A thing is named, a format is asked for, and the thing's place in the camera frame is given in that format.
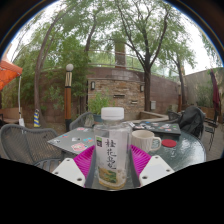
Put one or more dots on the wooden lamp post, globe light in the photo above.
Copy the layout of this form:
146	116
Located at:
68	103

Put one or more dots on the dark-trunk tree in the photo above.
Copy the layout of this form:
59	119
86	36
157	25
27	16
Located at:
147	93

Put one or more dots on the black metal chair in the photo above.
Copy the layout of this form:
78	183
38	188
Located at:
211	130

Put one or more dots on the green plant in blue pot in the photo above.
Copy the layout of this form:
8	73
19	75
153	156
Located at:
98	105

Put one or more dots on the orange canopy tent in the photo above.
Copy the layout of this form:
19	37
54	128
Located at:
8	71

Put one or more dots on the clear plastic drink bottle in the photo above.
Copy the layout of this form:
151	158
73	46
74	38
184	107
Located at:
111	150

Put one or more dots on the black backpack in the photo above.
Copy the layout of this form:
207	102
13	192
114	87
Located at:
191	121

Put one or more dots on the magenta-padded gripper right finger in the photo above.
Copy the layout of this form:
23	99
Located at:
156	168

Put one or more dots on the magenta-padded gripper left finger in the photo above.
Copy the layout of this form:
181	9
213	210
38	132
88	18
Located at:
68	171

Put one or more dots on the white ceramic mug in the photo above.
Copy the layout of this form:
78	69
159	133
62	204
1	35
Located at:
143	140

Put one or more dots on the closed maroon patio umbrella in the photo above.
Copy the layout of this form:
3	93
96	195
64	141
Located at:
216	95

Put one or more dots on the grey wicker patio chair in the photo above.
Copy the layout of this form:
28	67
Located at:
23	143
80	121

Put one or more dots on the grey laptop with stickers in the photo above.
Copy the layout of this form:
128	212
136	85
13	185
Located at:
71	140

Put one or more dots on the wall lantern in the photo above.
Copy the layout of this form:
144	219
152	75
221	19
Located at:
93	85
142	88

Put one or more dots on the blue yellow striped cone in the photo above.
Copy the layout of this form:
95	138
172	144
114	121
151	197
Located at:
36	119

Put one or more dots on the leaning pale-trunk tree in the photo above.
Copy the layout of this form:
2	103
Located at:
36	90

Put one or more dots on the dark laptop with stickers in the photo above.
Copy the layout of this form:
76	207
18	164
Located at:
160	128

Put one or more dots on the flat round red coaster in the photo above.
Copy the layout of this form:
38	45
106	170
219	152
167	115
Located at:
169	143

